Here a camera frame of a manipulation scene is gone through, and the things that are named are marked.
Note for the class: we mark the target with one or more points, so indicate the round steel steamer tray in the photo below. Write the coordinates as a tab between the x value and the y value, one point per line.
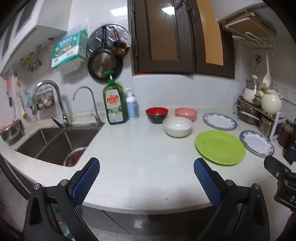
97	39

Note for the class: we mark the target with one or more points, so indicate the white pot rack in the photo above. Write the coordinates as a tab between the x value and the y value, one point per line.
279	125

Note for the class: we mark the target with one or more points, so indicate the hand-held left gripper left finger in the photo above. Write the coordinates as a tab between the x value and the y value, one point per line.
85	180

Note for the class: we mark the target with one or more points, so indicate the dark frying pan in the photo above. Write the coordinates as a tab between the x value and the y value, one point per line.
101	64

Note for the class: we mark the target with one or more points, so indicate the green plate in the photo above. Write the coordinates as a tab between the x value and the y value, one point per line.
219	148

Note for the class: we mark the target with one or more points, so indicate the cream ceramic pot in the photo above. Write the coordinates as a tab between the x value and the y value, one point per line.
271	104

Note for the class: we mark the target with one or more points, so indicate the white bowl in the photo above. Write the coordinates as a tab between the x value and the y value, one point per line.
178	129

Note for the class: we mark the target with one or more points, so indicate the small steel pot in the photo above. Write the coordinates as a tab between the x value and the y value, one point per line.
266	126

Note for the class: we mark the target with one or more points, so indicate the small chrome faucet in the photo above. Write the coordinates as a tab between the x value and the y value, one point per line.
93	102

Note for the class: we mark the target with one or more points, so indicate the red and black bowl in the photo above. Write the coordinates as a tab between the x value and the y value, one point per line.
156	111

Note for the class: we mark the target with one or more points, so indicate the dark wooden window frame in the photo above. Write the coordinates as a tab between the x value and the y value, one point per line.
138	46

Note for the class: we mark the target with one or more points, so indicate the white cooker with steel lid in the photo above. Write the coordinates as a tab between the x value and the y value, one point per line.
249	93

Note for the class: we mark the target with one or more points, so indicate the wooden cutting board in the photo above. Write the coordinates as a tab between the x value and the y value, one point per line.
249	25

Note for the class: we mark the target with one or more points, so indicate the green dish soap bottle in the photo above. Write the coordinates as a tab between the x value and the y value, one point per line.
114	104

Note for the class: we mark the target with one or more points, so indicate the white pump bottle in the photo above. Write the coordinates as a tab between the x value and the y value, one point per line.
132	106

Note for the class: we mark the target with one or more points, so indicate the steel bowl in sink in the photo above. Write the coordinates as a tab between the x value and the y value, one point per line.
74	158

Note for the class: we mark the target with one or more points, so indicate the wall sockets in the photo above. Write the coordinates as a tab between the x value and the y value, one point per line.
283	89

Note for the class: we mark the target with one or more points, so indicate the white rice spoon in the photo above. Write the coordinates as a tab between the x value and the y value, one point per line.
266	78

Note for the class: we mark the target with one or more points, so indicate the scissors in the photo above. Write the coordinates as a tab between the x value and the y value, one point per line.
258	59

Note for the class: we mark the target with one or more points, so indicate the pink bowl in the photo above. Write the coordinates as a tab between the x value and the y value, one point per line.
186	113

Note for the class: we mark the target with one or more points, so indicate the tall chrome faucet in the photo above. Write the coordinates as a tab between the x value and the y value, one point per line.
60	102

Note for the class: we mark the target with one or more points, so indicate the steel sink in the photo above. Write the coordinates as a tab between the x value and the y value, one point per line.
53	148

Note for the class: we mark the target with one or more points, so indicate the white wall cabinet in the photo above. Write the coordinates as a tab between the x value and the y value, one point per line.
27	39

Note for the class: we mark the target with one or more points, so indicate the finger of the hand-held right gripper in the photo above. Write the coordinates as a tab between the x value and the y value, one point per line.
274	165

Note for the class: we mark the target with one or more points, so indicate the blue floral plate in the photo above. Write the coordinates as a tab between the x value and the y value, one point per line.
219	121
256	143

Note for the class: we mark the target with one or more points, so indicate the black box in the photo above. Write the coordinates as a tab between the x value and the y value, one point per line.
291	155

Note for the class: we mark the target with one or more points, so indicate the white corner cabinet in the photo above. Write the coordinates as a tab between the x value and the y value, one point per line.
231	9

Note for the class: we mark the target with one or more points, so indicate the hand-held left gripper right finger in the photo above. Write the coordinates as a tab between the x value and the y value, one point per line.
208	183

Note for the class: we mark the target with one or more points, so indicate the glass jar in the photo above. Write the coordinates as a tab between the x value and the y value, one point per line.
285	134

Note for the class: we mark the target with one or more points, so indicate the small brass pot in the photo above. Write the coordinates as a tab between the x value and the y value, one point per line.
120	48

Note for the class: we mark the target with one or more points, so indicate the tissue pack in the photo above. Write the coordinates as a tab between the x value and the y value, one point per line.
67	48

